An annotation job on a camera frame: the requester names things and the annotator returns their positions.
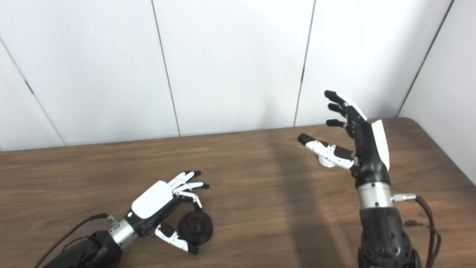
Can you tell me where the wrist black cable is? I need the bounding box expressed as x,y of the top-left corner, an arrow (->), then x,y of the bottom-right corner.
33,213 -> 116,268
392,193 -> 442,268

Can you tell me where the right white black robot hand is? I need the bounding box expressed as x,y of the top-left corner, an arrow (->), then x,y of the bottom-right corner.
297,90 -> 391,186

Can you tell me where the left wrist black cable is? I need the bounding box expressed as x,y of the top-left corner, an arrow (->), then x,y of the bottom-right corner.
33,213 -> 116,268

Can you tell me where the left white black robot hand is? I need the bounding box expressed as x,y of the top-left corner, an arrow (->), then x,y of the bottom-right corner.
126,170 -> 209,255

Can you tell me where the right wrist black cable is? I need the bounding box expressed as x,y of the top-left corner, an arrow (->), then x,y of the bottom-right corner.
392,193 -> 442,268

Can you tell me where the round black part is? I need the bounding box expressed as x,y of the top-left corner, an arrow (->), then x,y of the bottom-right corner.
178,211 -> 213,246

